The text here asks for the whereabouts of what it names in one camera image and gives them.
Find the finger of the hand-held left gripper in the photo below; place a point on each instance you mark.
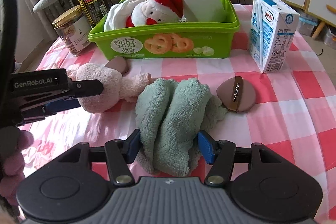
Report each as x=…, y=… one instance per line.
x=86, y=88
x=61, y=106

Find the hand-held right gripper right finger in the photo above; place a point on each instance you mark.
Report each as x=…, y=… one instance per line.
x=206, y=148

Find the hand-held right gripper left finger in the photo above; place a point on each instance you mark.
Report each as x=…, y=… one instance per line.
x=132, y=146

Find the pink fuzzy plush toy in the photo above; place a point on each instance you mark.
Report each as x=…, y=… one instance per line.
x=102, y=82

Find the green fluffy towel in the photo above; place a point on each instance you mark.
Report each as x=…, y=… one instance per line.
x=170, y=113

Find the cream rabbit plush with bonnet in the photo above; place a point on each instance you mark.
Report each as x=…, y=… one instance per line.
x=118, y=14

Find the green plastic tray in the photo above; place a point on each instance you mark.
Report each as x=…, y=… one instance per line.
x=223, y=37

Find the person's left hand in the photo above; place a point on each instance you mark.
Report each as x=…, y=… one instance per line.
x=13, y=163

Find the brown powder puff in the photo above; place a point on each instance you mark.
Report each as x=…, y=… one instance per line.
x=116, y=64
x=246, y=92

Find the cookie jar with gold lid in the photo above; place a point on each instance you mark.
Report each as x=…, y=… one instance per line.
x=71, y=29

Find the red white checkered tablecloth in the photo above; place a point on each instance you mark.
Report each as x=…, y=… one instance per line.
x=275, y=113

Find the black yellow drink can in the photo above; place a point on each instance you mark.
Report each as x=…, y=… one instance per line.
x=92, y=3

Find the white blue milk carton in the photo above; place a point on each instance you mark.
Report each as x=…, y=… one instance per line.
x=275, y=35

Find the clear plastic storage box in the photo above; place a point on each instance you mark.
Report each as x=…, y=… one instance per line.
x=305, y=24

